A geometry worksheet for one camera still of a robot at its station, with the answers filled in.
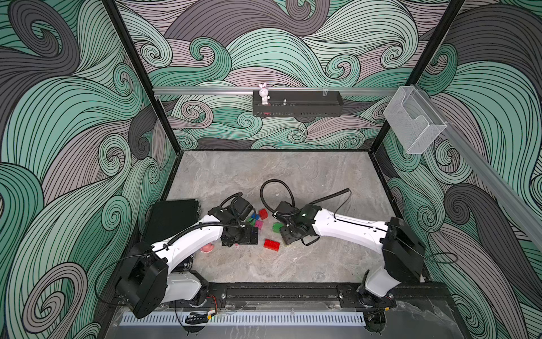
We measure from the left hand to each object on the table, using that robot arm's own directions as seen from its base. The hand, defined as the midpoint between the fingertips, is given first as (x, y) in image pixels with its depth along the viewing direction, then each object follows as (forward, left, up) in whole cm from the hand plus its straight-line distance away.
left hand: (248, 239), depth 81 cm
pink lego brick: (+9, -4, -5) cm, 11 cm away
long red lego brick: (-1, -9, -4) cm, 10 cm away
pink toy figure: (-3, +16, -4) cm, 17 cm away
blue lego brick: (+13, -2, -6) cm, 15 cm away
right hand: (+2, -16, 0) cm, 16 cm away
